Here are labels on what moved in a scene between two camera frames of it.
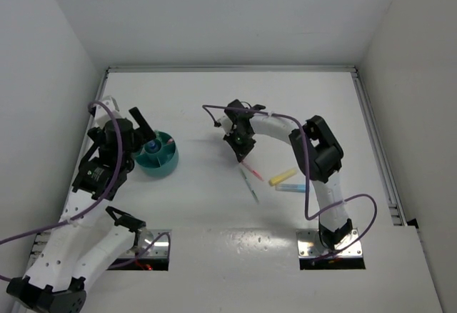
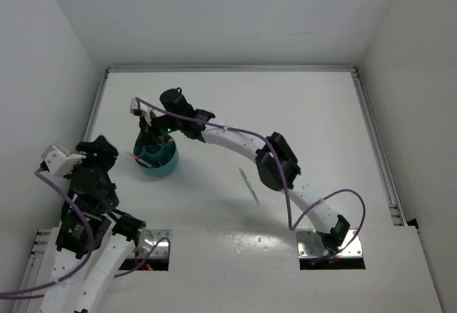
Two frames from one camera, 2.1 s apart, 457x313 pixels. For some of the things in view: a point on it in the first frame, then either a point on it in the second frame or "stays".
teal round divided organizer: [161, 160] stays
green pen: [249, 185] stays
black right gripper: [242, 151] to [149, 133]
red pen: [255, 173] to [138, 159]
